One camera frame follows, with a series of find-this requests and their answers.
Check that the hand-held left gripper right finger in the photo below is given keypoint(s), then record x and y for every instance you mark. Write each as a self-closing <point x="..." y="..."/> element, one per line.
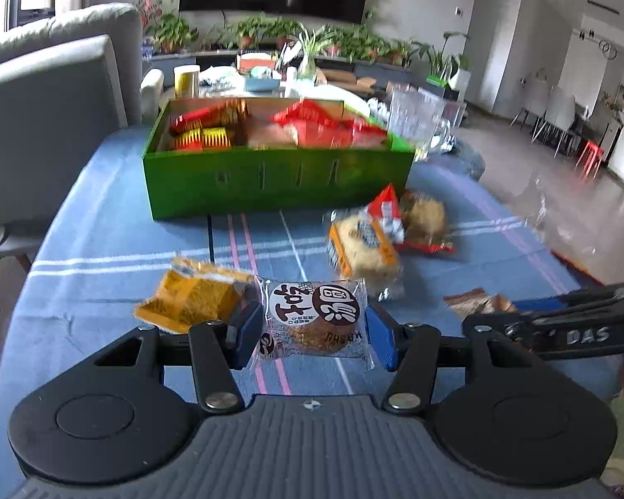
<point x="382" y="332"/>

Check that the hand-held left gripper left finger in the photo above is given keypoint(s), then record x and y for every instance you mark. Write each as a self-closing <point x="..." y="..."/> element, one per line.
<point x="247" y="332"/>

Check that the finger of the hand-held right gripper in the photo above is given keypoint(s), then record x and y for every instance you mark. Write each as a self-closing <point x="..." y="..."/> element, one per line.
<point x="543" y="304"/>
<point x="491" y="326"/>

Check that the round brown pastry packet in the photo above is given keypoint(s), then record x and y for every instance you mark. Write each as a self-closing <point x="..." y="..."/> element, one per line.
<point x="312" y="317"/>

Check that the green cardboard box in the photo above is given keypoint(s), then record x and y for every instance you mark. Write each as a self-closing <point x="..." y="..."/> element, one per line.
<point x="270" y="182"/>

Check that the orange snack packet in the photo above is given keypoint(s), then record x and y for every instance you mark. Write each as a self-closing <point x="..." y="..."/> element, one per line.
<point x="192" y="296"/>

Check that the crinkled clear plastic bag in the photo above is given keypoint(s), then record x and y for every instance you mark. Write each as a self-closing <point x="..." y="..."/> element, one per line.
<point x="567" y="223"/>

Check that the yellow bread packet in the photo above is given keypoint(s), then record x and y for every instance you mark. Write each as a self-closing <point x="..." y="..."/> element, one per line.
<point x="364" y="249"/>

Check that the red pastry packet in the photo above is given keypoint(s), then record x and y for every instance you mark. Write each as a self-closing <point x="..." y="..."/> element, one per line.
<point x="421" y="218"/>

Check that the red stool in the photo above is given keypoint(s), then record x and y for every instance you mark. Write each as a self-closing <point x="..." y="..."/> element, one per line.
<point x="590" y="153"/>

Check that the grey pouf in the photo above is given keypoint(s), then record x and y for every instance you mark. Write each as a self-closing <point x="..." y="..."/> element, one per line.
<point x="465" y="158"/>

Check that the dark dining table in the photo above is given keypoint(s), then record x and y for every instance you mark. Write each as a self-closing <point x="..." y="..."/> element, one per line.
<point x="603" y="132"/>

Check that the white dining chair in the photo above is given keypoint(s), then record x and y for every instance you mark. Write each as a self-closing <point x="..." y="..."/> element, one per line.
<point x="533" y="101"/>
<point x="557" y="112"/>

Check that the small red snack packet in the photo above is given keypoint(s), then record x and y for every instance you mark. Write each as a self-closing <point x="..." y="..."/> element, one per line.
<point x="369" y="134"/>

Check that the clear glass pitcher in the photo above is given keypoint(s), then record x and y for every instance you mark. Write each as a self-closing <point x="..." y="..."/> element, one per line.
<point x="413" y="119"/>

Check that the large red snack packet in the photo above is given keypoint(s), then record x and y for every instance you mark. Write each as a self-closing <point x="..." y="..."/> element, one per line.
<point x="312" y="122"/>

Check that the red brown snack packet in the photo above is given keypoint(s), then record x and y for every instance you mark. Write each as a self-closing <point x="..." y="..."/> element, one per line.
<point x="208" y="113"/>

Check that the tall plant in white pot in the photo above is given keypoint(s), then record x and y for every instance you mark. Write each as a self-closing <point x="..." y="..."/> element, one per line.
<point x="457" y="80"/>

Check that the white round table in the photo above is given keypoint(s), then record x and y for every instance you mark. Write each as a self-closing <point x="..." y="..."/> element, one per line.
<point x="340" y="95"/>

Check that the light blue basket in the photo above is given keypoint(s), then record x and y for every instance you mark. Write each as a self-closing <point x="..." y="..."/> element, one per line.
<point x="260" y="83"/>

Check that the open cardboard box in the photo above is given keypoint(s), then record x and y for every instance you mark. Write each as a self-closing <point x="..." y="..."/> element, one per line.
<point x="351" y="79"/>

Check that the yellow tin can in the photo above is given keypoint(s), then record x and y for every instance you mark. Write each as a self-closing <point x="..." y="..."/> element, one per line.
<point x="187" y="82"/>

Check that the white bottle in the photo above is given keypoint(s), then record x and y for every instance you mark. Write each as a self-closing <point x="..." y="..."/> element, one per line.
<point x="291" y="74"/>

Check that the black track light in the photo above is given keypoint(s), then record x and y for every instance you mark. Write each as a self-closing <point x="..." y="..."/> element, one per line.
<point x="603" y="45"/>

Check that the orange box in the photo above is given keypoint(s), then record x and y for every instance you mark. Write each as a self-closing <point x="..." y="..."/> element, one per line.
<point x="257" y="61"/>

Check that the dark television cabinet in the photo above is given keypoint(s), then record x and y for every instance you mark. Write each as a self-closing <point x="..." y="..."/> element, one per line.
<point x="177" y="61"/>

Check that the spider plant in glass vase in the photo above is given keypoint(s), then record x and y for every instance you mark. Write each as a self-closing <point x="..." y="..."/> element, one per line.
<point x="308" y="54"/>

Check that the grey upholstered chair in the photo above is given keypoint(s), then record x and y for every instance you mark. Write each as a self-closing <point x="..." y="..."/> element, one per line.
<point x="47" y="130"/>

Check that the row of green potted plants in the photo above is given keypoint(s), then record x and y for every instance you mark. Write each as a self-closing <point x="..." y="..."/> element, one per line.
<point x="366" y="47"/>

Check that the green potted plant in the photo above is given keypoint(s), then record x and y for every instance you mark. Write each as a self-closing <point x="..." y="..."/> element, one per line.
<point x="171" y="31"/>
<point x="248" y="31"/>
<point x="282" y="31"/>

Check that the ceiling air vent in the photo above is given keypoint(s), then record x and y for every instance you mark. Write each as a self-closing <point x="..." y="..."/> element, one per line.
<point x="601" y="5"/>

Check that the red flower plant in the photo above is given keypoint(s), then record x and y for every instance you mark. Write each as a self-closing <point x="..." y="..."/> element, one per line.
<point x="148" y="13"/>

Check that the grey fabric sofa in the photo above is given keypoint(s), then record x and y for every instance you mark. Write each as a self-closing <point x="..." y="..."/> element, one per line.
<point x="99" y="23"/>

